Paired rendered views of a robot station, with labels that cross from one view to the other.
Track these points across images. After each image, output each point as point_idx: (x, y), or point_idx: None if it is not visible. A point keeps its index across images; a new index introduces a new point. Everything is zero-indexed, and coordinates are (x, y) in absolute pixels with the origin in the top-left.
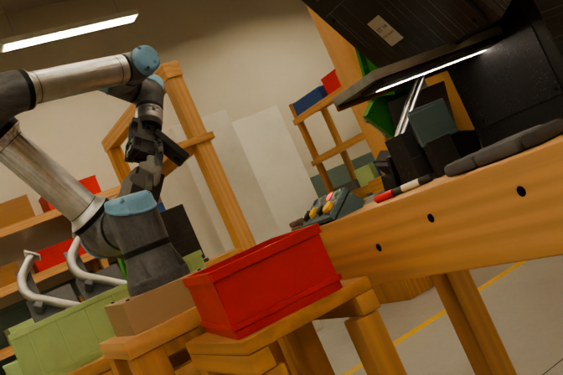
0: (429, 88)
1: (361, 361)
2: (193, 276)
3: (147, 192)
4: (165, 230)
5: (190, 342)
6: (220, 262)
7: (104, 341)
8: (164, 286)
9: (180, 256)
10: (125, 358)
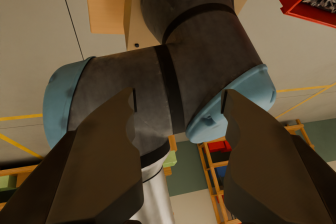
0: None
1: None
2: (328, 26)
3: (275, 95)
4: (242, 26)
5: None
6: None
7: (104, 31)
8: (237, 15)
9: None
10: None
